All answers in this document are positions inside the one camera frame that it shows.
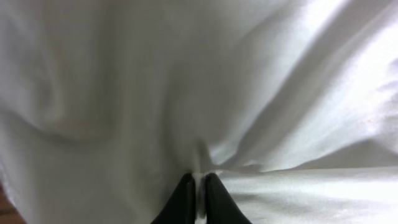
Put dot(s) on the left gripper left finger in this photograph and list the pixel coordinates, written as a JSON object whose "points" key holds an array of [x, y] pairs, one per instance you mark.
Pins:
{"points": [[181, 206]]}

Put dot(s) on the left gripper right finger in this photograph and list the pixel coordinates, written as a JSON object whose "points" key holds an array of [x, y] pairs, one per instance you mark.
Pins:
{"points": [[220, 207]]}

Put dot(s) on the white t-shirt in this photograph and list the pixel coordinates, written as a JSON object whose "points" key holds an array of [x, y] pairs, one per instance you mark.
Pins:
{"points": [[106, 104]]}

